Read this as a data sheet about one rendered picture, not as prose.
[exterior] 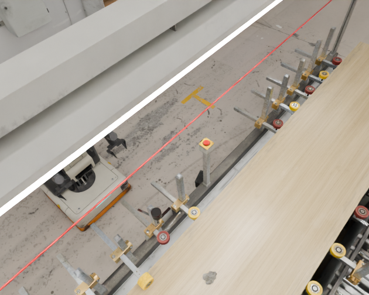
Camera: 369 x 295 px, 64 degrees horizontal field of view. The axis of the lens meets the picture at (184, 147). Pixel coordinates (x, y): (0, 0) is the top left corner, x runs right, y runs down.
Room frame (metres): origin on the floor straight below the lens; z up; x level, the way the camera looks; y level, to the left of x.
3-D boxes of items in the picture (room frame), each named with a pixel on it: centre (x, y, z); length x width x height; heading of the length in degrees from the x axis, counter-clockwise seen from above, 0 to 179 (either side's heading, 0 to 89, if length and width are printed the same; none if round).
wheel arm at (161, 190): (0.95, 0.11, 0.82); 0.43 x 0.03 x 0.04; 43
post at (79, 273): (0.44, 0.60, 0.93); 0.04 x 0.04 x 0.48; 43
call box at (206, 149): (1.12, -0.14, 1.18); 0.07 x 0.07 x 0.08; 43
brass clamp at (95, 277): (0.42, 0.62, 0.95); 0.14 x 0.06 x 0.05; 133
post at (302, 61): (1.96, -1.05, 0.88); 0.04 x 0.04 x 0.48; 43
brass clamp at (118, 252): (0.59, 0.43, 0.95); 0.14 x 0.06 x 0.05; 133
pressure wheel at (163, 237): (0.67, 0.19, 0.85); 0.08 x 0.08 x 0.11
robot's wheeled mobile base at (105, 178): (1.54, 1.03, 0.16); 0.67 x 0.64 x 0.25; 44
